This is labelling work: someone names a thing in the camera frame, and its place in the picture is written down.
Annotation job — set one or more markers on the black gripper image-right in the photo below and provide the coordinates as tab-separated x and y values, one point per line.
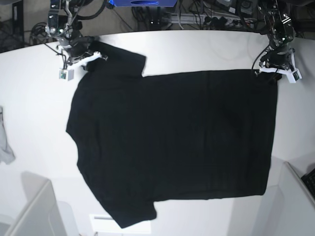
279	58

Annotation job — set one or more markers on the black keyboard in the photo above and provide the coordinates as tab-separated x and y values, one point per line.
309	181

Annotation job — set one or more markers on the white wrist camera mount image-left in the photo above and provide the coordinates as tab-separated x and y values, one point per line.
69	65

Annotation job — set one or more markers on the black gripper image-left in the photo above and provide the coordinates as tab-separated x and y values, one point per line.
78	49

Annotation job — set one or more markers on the white wrist camera mount image-right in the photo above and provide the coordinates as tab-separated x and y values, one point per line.
292	75

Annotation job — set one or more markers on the grey cloth at table edge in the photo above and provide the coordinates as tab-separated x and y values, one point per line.
6	153

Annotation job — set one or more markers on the white partition right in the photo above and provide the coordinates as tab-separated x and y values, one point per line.
286	209

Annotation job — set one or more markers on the white partition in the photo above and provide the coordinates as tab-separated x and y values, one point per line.
28	207
286	209

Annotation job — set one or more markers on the black T-shirt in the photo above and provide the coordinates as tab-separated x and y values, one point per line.
186	136

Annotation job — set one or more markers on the white partition left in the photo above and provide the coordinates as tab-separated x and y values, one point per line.
28	207

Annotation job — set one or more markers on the white cable slot plate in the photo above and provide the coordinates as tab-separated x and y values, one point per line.
105	224

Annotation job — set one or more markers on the blue box with oval logo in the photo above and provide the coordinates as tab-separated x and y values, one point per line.
130	3

